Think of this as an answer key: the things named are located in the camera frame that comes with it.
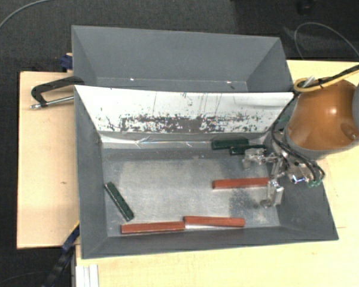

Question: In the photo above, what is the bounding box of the red-brown flat block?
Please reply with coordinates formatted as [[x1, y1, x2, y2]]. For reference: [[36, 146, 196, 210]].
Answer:
[[182, 215, 247, 229], [211, 177, 270, 190], [120, 221, 186, 235]]

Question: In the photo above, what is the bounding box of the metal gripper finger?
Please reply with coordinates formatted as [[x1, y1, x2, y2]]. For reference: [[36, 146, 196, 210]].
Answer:
[[242, 147, 281, 170], [259, 179, 285, 209]]

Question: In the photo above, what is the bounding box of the grey metal bin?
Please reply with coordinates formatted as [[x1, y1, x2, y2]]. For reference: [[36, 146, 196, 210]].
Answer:
[[71, 25, 339, 259]]

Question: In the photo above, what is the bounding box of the dark green flat block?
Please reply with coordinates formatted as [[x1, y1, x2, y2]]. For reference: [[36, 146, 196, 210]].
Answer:
[[104, 181, 135, 222], [211, 138, 250, 151]]

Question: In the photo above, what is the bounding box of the pale wood flat board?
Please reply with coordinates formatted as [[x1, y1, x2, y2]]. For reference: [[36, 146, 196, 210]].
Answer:
[[16, 70, 81, 250]]

